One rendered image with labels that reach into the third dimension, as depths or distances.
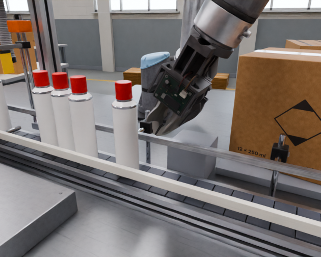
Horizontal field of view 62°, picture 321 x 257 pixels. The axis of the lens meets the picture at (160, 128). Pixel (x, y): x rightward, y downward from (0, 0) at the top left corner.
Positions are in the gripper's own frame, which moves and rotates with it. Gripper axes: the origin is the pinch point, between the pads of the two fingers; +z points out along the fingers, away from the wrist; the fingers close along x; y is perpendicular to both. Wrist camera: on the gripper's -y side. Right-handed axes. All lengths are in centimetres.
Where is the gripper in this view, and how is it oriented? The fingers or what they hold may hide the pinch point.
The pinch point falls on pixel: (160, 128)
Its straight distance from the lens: 52.0
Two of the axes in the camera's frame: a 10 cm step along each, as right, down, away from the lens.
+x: 7.7, 6.2, -1.8
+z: -4.4, 7.1, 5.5
